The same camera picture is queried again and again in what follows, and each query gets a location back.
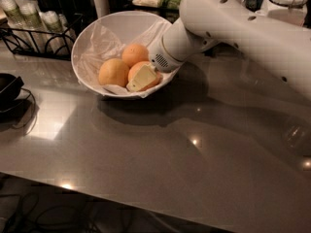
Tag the black tea bag shelf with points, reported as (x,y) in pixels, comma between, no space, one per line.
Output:
(152,10)

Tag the white bowl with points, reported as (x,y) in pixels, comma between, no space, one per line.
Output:
(123,23)

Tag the right paper cup stack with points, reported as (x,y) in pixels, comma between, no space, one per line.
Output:
(54,27)

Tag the black device at left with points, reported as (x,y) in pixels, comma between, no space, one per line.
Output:
(10,87)

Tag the left paper cup stack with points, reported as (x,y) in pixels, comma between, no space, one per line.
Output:
(15,21)

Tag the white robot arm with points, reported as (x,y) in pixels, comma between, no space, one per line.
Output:
(282,49)

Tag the middle paper cup stack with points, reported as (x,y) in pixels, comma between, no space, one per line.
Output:
(34,28)

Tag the clear plastic bowl liner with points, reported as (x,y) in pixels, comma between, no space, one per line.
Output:
(97,49)

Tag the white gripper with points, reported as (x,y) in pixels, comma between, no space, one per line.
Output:
(162,59)

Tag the white cylinder container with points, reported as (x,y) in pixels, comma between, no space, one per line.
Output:
(100,0)

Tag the green tea packet pile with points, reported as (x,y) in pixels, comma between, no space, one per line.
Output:
(170,4)

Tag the paper cup stack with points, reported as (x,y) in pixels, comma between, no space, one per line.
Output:
(15,21)
(54,27)
(34,28)

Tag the black wire cup rack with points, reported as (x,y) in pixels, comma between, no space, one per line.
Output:
(70,34)

